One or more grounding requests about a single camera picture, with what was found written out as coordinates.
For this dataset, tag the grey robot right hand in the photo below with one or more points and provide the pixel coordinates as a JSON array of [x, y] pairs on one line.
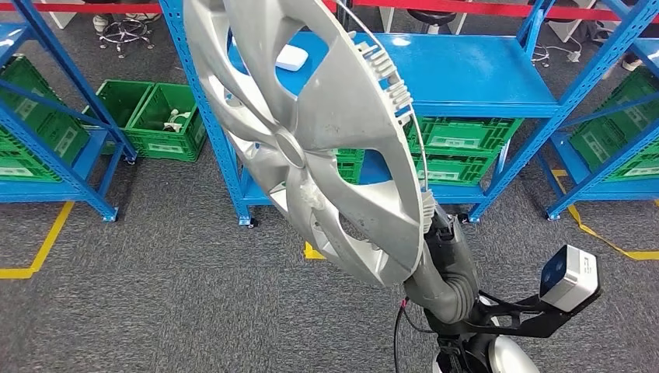
[[453, 278]]

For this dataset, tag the grey plastic wheel hubcap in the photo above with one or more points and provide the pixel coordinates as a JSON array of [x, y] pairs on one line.
[[350, 113]]

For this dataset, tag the blue metal shelf rack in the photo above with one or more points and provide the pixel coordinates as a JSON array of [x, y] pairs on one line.
[[592, 180], [77, 170], [463, 67]]

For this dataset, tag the yellow floor tape outline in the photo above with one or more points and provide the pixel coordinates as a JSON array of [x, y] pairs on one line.
[[592, 231]]

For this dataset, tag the black stool chrome base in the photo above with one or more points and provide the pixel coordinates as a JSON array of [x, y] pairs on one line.
[[539, 54], [126, 32], [431, 16]]

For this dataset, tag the white plug adapter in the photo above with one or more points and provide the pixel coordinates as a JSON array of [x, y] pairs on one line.
[[574, 55]]

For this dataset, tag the white desk panel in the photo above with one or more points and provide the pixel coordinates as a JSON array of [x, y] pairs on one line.
[[386, 18]]

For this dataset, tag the red barrier belt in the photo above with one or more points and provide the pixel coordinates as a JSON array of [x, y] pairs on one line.
[[77, 8], [463, 8]]

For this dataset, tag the white plastic mirror cover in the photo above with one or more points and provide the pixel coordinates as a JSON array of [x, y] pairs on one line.
[[291, 57]]

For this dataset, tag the white power adapter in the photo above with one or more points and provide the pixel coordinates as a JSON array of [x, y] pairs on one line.
[[175, 118]]

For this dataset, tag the yellow floor tape strip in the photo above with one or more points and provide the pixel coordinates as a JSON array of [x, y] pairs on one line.
[[51, 237]]

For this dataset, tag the person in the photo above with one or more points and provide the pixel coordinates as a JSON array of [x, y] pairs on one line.
[[100, 21]]

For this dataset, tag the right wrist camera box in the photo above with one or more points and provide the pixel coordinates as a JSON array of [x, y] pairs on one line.
[[566, 278]]

